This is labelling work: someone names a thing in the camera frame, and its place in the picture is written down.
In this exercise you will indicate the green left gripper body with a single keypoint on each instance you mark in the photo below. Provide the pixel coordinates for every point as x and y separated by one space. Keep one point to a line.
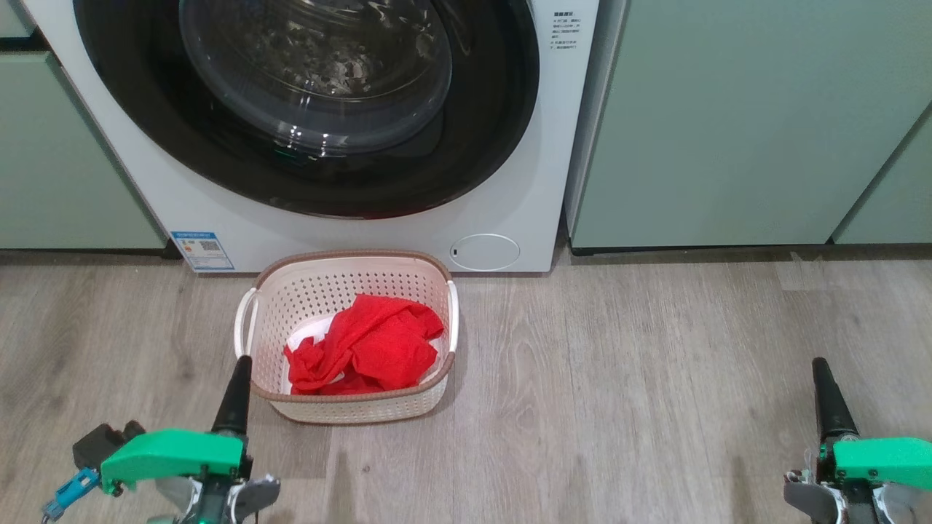
182 451

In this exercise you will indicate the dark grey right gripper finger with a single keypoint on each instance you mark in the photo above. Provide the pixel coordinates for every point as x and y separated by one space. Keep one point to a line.
831 407

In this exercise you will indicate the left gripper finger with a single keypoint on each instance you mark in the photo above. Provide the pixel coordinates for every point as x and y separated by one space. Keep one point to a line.
234 400

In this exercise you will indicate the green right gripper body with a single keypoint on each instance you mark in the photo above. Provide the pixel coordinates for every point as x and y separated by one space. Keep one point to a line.
888 458

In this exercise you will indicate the red garment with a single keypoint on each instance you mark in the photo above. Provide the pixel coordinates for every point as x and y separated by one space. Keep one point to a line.
378 342

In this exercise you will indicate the black round washing machine door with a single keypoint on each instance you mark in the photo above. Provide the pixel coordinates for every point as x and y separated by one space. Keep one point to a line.
145 124

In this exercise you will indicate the cream perforated laundry basket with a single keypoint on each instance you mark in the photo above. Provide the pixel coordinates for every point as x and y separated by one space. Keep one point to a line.
320 291

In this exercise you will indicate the white washing machine body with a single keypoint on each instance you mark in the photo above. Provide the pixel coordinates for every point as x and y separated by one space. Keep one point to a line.
510 182

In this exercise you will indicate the blue white energy label sticker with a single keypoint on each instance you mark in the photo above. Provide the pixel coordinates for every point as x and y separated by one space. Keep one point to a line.
202 251

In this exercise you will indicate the pale green cabinet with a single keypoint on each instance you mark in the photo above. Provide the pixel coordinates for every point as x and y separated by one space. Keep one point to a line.
892 196
728 124
58 160

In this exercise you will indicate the round white filter cover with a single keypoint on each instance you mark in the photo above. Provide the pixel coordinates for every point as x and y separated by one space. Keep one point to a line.
484 252

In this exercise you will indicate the black text warning label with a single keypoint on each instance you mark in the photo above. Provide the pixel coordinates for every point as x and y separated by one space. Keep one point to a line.
564 29

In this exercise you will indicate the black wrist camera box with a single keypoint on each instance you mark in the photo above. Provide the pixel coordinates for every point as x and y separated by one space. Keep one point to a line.
98 440

